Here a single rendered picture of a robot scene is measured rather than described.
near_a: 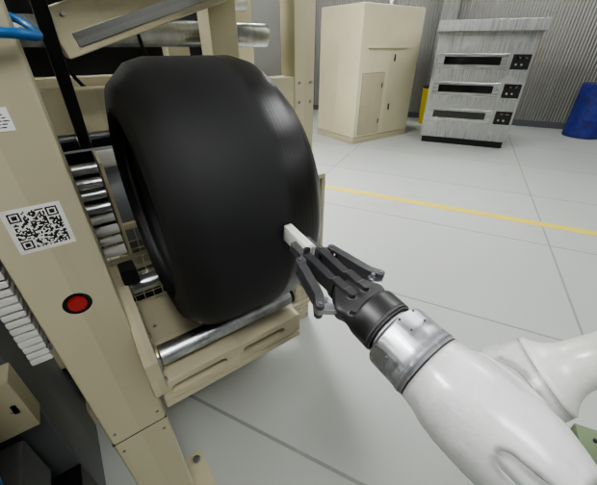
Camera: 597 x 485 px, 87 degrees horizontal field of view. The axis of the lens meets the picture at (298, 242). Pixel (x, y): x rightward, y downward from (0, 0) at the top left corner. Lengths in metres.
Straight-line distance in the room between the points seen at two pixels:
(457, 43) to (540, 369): 5.89
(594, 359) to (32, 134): 0.78
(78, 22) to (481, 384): 1.00
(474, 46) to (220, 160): 5.86
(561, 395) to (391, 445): 1.22
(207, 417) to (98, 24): 1.51
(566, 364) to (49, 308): 0.78
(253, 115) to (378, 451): 1.43
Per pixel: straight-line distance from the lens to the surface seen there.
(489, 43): 6.23
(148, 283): 0.97
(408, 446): 1.69
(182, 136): 0.50
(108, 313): 0.74
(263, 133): 0.54
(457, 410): 0.36
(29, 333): 0.76
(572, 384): 0.52
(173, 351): 0.76
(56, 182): 0.62
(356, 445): 1.64
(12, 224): 0.64
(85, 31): 0.99
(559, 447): 0.38
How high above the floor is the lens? 1.46
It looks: 32 degrees down
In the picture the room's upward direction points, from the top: straight up
